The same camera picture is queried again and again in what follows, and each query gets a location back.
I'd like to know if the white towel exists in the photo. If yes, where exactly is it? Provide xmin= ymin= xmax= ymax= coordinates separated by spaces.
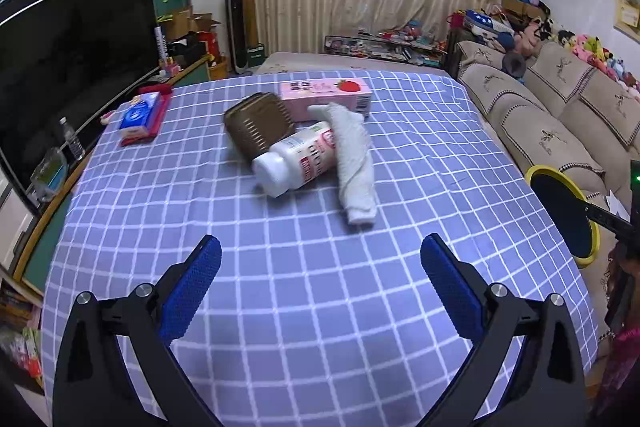
xmin=308 ymin=102 xmax=378 ymax=225

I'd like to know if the yellow rimmed trash bin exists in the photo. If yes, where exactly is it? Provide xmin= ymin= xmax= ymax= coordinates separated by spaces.
xmin=525 ymin=165 xmax=601 ymax=269

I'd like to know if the beige sofa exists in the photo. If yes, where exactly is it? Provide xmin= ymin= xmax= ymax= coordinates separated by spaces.
xmin=451 ymin=38 xmax=640 ymax=343

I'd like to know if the glass bowl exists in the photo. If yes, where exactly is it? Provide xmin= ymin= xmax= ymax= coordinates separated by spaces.
xmin=30 ymin=147 xmax=68 ymax=202

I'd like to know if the blue checkered tablecloth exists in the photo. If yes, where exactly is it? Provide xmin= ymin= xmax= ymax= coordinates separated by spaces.
xmin=41 ymin=72 xmax=598 ymax=426

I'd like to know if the clear water bottle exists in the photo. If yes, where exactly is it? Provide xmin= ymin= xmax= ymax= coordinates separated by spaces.
xmin=60 ymin=117 xmax=86 ymax=161

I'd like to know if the blue tissue pack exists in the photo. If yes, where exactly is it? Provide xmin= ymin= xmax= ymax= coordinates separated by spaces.
xmin=119 ymin=91 xmax=162 ymax=140

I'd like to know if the pink strawberry milk carton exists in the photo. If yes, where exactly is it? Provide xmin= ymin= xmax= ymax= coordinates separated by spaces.
xmin=278 ymin=78 xmax=372 ymax=122

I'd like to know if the white supplement bottle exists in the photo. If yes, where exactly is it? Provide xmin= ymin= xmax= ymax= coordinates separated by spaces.
xmin=252 ymin=121 xmax=336 ymax=198

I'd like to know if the red tray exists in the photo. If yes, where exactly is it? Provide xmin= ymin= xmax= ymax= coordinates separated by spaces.
xmin=120 ymin=83 xmax=172 ymax=146

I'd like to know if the brown plastic container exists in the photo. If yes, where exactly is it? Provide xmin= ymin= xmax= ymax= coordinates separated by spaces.
xmin=224 ymin=92 xmax=295 ymax=165

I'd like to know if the large black television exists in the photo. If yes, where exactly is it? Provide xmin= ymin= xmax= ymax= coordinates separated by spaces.
xmin=1 ymin=0 xmax=158 ymax=194

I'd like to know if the black tower fan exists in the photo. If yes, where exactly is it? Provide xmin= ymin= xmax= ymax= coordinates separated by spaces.
xmin=224 ymin=0 xmax=248 ymax=75

